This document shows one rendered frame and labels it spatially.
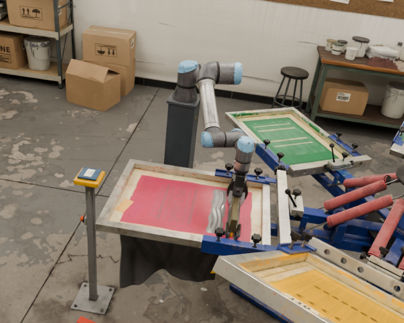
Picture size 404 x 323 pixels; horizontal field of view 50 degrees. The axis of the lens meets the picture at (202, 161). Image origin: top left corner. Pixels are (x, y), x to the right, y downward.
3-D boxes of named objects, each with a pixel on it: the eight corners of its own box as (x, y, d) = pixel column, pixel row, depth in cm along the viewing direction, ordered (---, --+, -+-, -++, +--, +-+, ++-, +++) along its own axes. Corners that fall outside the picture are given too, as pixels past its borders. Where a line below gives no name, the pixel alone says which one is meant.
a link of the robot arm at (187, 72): (175, 79, 269) (177, 57, 262) (196, 79, 272) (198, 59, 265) (177, 86, 260) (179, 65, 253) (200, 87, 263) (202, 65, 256)
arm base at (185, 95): (176, 91, 278) (177, 77, 273) (199, 95, 276) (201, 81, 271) (170, 100, 265) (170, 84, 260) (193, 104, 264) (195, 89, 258)
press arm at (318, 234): (152, 218, 221) (152, 208, 218) (154, 211, 226) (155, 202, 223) (397, 259, 214) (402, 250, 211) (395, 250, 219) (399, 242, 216)
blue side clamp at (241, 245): (200, 252, 192) (202, 240, 188) (201, 244, 196) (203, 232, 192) (267, 263, 190) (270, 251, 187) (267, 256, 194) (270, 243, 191)
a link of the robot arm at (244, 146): (252, 134, 202) (257, 143, 195) (248, 154, 207) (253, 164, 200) (235, 134, 200) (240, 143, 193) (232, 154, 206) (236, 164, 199)
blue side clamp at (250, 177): (213, 183, 239) (215, 172, 236) (214, 178, 244) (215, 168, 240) (267, 192, 238) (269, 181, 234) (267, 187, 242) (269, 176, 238)
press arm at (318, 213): (286, 219, 210) (289, 211, 208) (286, 211, 216) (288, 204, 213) (322, 225, 209) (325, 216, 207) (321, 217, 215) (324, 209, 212)
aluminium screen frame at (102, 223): (95, 230, 195) (94, 223, 193) (129, 164, 245) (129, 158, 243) (269, 259, 190) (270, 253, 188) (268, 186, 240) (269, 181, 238)
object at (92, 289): (70, 309, 271) (61, 182, 222) (83, 282, 290) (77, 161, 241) (104, 314, 270) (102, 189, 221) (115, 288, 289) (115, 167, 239)
